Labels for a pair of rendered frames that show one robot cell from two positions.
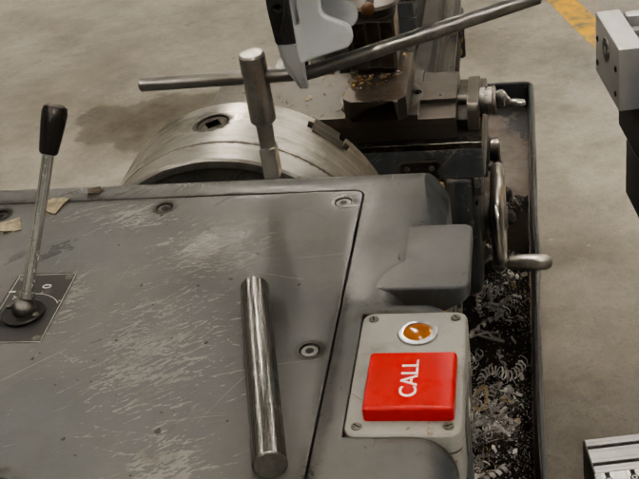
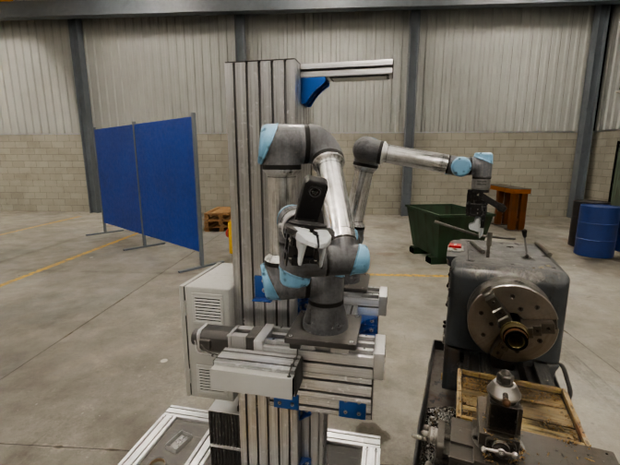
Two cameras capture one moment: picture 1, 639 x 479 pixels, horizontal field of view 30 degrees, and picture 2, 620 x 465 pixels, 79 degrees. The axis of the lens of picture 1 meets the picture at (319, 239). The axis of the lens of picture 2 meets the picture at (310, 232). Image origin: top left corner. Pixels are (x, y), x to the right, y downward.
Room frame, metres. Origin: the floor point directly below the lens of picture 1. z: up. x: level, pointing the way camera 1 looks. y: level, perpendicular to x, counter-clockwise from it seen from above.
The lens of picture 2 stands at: (2.62, -0.48, 1.71)
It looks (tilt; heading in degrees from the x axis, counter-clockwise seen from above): 11 degrees down; 189
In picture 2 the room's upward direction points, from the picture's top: straight up
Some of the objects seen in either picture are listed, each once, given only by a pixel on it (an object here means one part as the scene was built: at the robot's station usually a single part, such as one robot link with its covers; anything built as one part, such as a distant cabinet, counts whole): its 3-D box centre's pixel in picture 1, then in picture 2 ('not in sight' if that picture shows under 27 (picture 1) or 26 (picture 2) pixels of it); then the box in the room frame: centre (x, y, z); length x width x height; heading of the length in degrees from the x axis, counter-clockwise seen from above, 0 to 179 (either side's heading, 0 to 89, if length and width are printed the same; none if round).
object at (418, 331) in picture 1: (417, 334); not in sight; (0.68, -0.06, 1.26); 0.02 x 0.02 x 0.01
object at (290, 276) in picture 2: not in sight; (301, 262); (1.75, -0.64, 1.46); 0.11 x 0.08 x 0.11; 109
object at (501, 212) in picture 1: (484, 199); not in sight; (1.69, -0.28, 0.75); 0.27 x 0.10 x 0.23; 168
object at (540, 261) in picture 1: (527, 262); not in sight; (1.57, -0.32, 0.69); 0.08 x 0.03 x 0.03; 78
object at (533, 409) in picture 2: not in sight; (513, 406); (1.39, 0.02, 0.89); 0.36 x 0.30 x 0.04; 78
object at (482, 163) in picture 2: not in sight; (482, 165); (0.90, -0.02, 1.68); 0.09 x 0.08 x 0.11; 83
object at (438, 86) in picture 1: (344, 106); (523, 459); (1.70, -0.07, 0.95); 0.43 x 0.17 x 0.05; 78
